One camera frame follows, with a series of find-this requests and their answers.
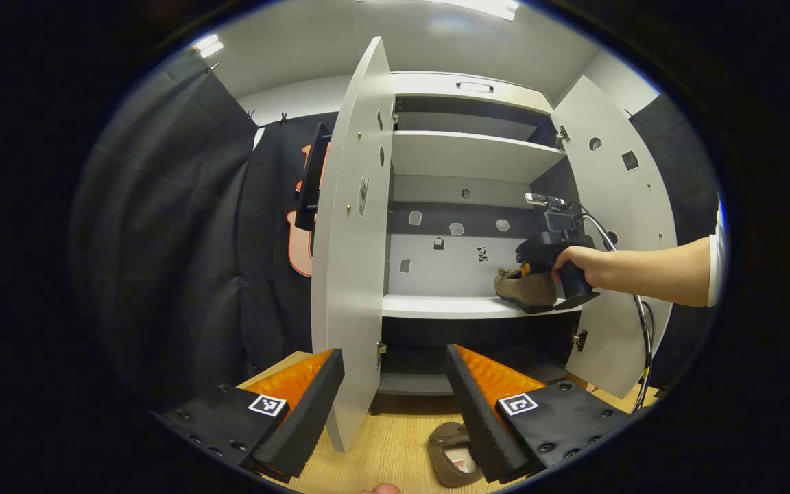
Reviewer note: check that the narrow ceiling light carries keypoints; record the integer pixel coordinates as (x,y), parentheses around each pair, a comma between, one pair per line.
(208,46)

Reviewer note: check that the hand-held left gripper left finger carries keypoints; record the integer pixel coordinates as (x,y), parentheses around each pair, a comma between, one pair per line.
(309,418)

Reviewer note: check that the black backdrop cloth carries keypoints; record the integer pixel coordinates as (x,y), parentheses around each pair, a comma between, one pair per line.
(162,240)

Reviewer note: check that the white cabinet door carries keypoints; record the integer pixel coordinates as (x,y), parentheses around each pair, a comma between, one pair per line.
(354,288)
(642,206)

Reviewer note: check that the brown fuzzy shoe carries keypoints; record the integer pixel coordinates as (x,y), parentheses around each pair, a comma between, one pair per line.
(443,439)
(529,291)

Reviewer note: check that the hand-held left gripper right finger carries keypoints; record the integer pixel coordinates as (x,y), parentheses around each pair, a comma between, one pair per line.
(477,418)

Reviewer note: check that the wide ceiling light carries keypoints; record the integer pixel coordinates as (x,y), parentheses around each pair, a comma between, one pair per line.
(484,7)

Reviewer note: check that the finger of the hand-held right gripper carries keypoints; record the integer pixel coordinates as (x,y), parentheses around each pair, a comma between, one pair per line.
(524,269)

